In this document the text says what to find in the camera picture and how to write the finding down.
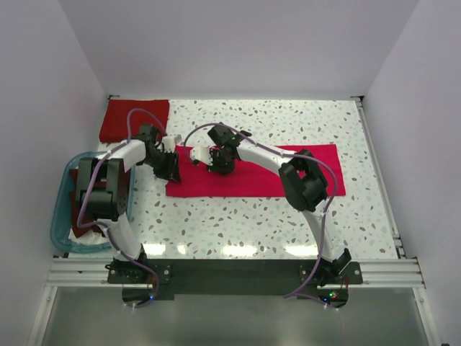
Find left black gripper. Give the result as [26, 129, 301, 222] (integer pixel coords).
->
[140, 149, 181, 183]

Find bright pink-red t-shirt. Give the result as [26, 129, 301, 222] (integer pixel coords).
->
[166, 144, 346, 198]

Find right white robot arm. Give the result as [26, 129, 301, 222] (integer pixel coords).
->
[207, 124, 352, 286]

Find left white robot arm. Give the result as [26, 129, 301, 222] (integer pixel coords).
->
[75, 124, 182, 283]

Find folded dark red t-shirt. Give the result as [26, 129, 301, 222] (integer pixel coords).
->
[99, 99, 170, 143]

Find dark red clothes in basket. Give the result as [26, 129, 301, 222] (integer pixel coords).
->
[68, 169, 103, 237]

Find white cloth in basket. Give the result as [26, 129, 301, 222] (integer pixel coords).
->
[68, 230, 109, 246]

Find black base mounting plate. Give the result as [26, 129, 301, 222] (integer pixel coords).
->
[107, 257, 364, 301]

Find teal plastic basket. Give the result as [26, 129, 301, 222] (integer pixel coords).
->
[50, 152, 134, 254]

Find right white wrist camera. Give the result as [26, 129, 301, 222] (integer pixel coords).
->
[189, 146, 212, 166]

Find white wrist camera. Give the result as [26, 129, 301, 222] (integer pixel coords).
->
[189, 146, 212, 166]
[161, 135, 182, 153]

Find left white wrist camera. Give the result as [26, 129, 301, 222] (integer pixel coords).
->
[161, 135, 182, 153]

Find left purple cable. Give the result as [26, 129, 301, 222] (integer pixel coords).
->
[77, 107, 169, 309]

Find aluminium frame rail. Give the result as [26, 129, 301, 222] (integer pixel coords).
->
[45, 258, 111, 288]

